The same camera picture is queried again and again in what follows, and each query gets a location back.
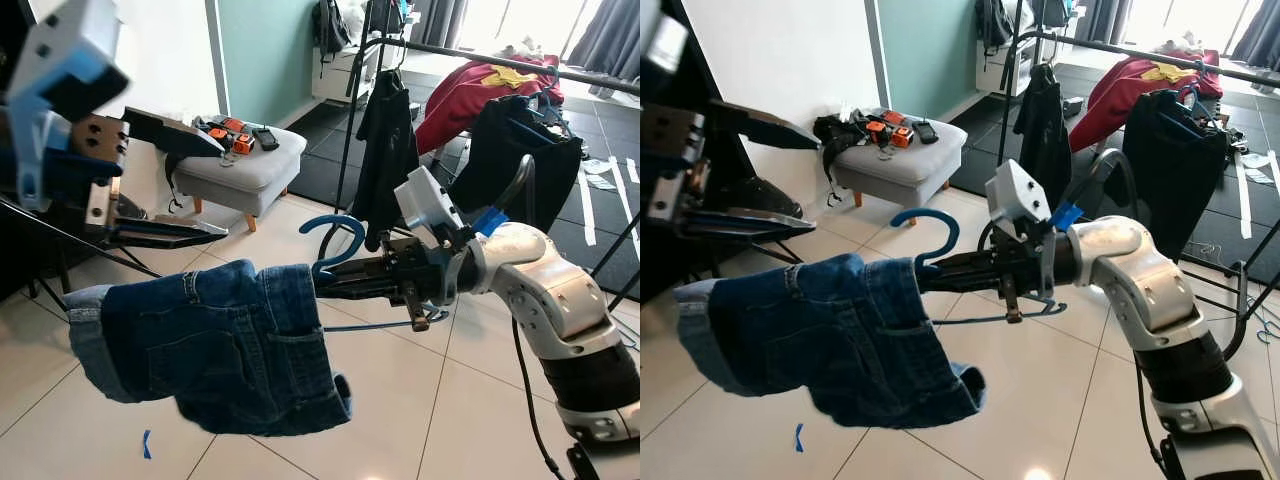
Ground white cabinet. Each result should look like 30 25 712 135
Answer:
312 45 376 106
975 40 1031 96

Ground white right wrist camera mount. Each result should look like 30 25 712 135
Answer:
985 158 1083 296
393 165 511 301

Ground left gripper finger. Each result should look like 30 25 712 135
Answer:
108 218 229 249
685 208 806 239
712 100 821 151
122 107 227 159

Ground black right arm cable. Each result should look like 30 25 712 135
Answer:
1080 148 1173 477
495 155 563 480

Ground blue denim shorts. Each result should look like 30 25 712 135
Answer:
65 258 353 438
675 252 986 431

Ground black metal clothes rack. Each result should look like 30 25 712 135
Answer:
335 35 641 311
995 28 1280 346

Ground black backpack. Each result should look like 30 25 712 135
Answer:
313 0 351 56
975 0 1013 51

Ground large red cloth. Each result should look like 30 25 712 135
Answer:
1070 55 1223 151
415 58 561 156

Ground grey ottoman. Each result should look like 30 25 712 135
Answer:
172 120 308 233
832 115 969 209

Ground grey curtain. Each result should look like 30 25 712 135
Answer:
1230 0 1280 66
565 0 641 81
1075 0 1136 46
410 0 471 51

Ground blue wire hanger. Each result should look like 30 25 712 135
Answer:
298 214 451 334
890 207 1061 327
505 90 566 141
1160 85 1226 136

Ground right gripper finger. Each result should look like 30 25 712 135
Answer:
915 252 989 279
915 272 989 293
315 280 386 299
315 262 386 286

